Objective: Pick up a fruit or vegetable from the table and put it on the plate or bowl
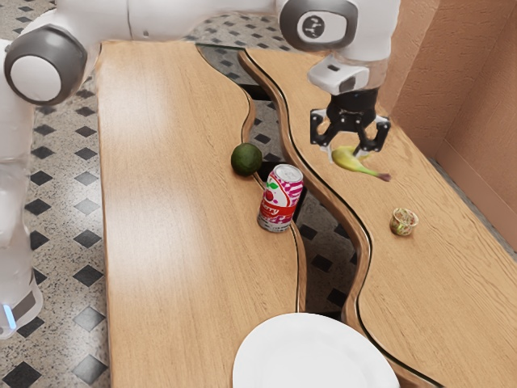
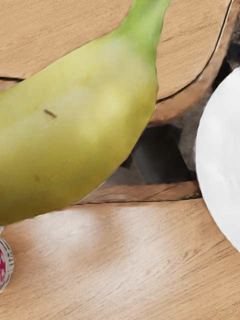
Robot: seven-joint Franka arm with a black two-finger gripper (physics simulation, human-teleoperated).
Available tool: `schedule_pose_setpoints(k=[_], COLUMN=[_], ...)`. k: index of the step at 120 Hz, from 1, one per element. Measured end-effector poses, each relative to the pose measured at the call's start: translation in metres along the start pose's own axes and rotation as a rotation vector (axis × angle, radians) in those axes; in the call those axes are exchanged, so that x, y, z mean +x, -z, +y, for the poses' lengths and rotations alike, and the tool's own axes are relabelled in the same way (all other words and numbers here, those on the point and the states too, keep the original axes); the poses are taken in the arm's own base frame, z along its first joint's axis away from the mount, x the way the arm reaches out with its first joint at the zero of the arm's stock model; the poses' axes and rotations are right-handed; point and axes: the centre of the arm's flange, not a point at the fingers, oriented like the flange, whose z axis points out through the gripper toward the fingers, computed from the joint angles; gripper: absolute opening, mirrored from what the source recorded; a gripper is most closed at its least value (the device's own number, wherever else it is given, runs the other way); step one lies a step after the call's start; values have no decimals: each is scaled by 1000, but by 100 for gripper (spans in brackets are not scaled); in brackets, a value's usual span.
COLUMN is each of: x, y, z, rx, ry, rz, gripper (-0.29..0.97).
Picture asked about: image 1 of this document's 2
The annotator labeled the red and pink drink can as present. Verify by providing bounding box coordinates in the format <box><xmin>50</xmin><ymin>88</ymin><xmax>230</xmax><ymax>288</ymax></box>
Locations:
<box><xmin>257</xmin><ymin>163</ymin><xmax>305</xmax><ymax>234</ymax></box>

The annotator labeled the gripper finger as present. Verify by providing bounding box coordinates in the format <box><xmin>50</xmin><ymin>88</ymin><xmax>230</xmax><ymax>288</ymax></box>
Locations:
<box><xmin>309</xmin><ymin>108</ymin><xmax>345</xmax><ymax>154</ymax></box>
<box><xmin>353</xmin><ymin>114</ymin><xmax>391</xmax><ymax>157</ymax></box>

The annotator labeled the green avocado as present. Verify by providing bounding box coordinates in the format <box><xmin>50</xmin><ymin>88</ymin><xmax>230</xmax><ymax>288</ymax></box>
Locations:
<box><xmin>230</xmin><ymin>142</ymin><xmax>263</xmax><ymax>178</ymax></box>

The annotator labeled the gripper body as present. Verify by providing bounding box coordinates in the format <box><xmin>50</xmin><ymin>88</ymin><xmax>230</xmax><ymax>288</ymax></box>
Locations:
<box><xmin>326</xmin><ymin>87</ymin><xmax>380</xmax><ymax>128</ymax></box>

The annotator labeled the white plate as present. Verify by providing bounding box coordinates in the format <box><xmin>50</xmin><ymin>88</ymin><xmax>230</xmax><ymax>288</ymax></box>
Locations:
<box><xmin>232</xmin><ymin>313</ymin><xmax>401</xmax><ymax>388</ymax></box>

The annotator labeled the yellow banana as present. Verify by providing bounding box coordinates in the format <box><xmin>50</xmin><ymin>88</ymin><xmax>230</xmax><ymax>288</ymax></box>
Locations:
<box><xmin>330</xmin><ymin>145</ymin><xmax>393</xmax><ymax>183</ymax></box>

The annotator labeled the small clear fruit cup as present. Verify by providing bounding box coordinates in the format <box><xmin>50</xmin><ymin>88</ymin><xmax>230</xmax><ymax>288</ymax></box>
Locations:
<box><xmin>389</xmin><ymin>207</ymin><xmax>419</xmax><ymax>237</ymax></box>

